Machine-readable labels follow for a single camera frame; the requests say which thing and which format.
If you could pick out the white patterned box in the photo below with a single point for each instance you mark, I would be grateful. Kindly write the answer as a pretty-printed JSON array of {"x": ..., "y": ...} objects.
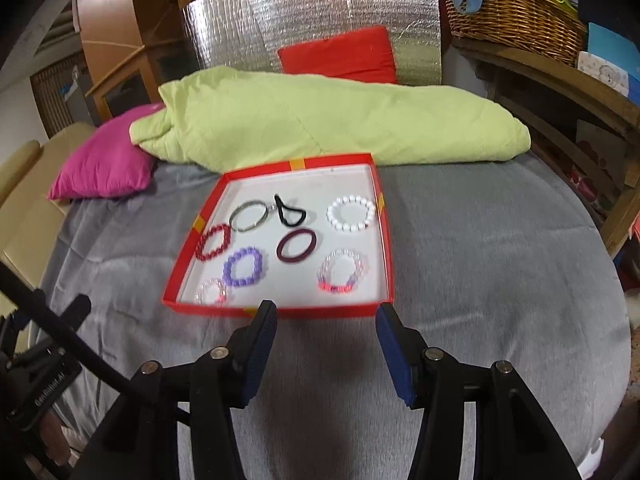
[{"x": 602, "y": 72}]

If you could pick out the wicker basket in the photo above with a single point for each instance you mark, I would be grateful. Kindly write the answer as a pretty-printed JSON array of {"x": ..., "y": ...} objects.
[{"x": 520, "y": 20}]

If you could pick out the grey bed blanket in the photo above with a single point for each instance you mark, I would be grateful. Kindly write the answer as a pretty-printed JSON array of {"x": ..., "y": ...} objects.
[{"x": 475, "y": 260}]

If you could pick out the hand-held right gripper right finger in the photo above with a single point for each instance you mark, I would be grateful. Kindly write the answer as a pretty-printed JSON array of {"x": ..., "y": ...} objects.
[{"x": 397, "y": 355}]

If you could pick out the beige sofa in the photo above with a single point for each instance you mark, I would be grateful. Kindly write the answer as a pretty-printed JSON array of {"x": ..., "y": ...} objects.
[{"x": 25, "y": 195}]

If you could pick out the wooden side table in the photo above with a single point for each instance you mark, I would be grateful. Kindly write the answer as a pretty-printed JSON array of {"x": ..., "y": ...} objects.
[{"x": 560, "y": 90}]

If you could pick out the magenta pillow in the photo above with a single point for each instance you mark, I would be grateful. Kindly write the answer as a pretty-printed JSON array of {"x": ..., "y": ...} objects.
[{"x": 105, "y": 165}]

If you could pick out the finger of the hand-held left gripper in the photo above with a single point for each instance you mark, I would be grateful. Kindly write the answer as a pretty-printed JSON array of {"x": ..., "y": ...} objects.
[
  {"x": 70, "y": 312},
  {"x": 75, "y": 347}
]

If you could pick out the woven rattan cabinet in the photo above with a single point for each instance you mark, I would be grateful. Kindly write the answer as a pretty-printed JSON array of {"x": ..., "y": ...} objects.
[{"x": 55, "y": 95}]

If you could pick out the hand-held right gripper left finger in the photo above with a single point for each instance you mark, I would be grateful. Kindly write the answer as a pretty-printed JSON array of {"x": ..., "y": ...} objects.
[{"x": 257, "y": 355}]

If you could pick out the red square pillow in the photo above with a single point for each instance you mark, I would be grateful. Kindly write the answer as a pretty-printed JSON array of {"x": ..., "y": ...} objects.
[{"x": 340, "y": 55}]

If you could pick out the light green quilt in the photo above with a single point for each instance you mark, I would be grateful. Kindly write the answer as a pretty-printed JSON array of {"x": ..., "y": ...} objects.
[{"x": 325, "y": 120}]

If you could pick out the silver foil mat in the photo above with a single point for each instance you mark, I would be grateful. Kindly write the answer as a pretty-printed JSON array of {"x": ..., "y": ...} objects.
[{"x": 310, "y": 5}]

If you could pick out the red shallow cardboard box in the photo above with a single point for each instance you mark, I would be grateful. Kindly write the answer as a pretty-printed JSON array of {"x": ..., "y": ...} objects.
[{"x": 300, "y": 305}]

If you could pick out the silver metal bangle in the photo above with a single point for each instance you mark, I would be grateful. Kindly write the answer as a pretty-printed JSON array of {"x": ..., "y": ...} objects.
[{"x": 232, "y": 217}]

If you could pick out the blue cardboard box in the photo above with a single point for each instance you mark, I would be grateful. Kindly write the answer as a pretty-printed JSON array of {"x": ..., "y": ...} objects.
[{"x": 615, "y": 45}]

